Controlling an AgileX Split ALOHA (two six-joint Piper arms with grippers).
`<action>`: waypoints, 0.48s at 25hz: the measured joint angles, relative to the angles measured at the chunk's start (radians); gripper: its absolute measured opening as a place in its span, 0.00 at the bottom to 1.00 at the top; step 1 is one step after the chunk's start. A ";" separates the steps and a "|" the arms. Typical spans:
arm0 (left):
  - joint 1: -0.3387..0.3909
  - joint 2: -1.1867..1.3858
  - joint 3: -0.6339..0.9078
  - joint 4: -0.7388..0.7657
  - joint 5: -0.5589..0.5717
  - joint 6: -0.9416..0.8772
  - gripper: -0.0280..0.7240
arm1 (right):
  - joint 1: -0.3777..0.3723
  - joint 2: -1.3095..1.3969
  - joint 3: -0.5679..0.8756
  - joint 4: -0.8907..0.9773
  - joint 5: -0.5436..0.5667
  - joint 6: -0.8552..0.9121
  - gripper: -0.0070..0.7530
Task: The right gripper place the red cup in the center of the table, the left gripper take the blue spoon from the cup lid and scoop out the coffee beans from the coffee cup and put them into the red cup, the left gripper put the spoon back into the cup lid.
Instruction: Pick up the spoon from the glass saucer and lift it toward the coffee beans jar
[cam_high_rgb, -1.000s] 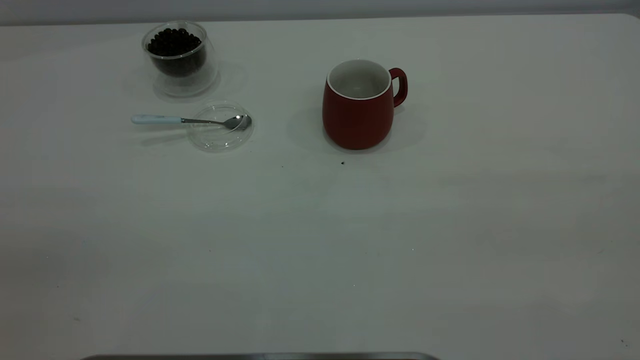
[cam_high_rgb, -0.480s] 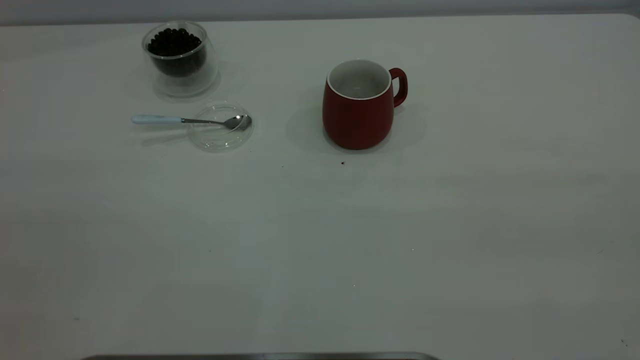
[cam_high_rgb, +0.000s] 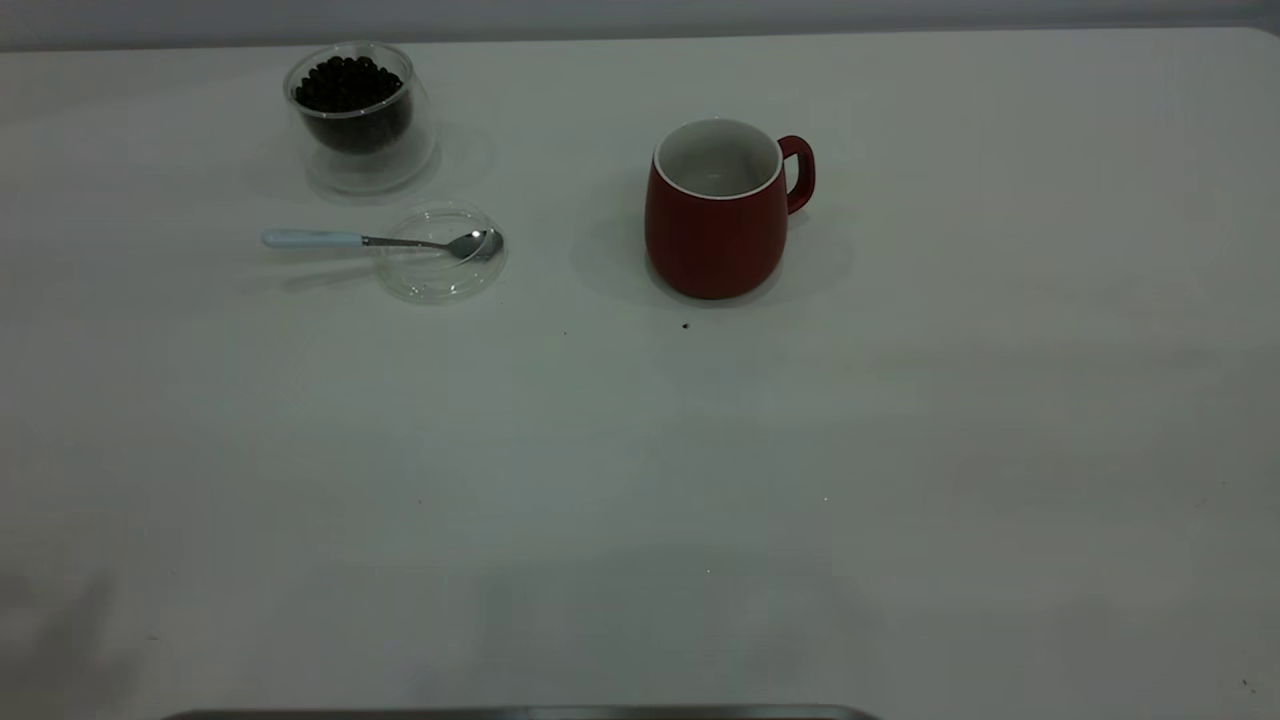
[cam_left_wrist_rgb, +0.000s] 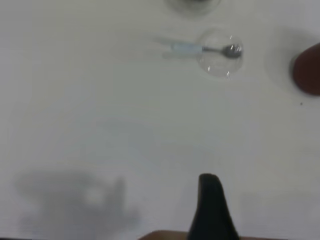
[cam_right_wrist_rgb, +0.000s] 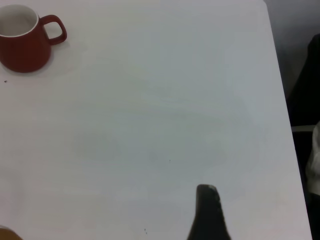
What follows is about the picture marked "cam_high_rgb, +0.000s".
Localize red ceramic mug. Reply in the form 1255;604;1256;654
645;118;817;301

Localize metal spoon with white handle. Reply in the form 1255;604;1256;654
262;228;504;263

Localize dark coffee beans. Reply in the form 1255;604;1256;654
293;54;413;154

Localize clear glass lid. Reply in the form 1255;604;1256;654
375;200;509;305

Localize clear glass jar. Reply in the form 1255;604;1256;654
282;40;439;197

